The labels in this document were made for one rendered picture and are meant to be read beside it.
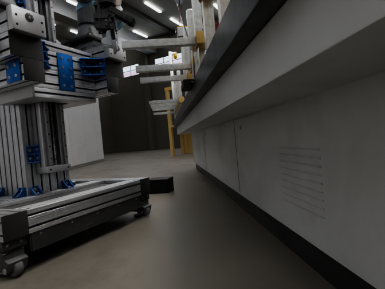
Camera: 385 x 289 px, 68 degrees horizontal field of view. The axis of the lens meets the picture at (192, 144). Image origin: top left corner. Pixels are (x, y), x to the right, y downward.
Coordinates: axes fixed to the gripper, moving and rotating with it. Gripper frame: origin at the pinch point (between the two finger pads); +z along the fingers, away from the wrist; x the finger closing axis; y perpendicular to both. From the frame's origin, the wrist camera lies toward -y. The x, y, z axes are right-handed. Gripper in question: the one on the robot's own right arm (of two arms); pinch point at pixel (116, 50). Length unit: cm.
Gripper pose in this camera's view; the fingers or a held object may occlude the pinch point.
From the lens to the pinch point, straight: 127.8
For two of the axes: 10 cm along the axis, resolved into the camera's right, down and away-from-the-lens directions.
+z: 0.9, 10.0, 0.2
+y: -9.9, 0.9, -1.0
